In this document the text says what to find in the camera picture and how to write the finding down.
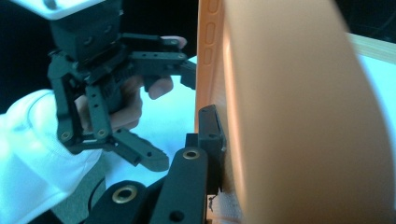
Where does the orange phone case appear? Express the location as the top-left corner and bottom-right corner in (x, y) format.
(194, 0), (396, 224)

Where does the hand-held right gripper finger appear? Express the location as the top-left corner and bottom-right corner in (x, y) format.
(185, 105), (227, 194)

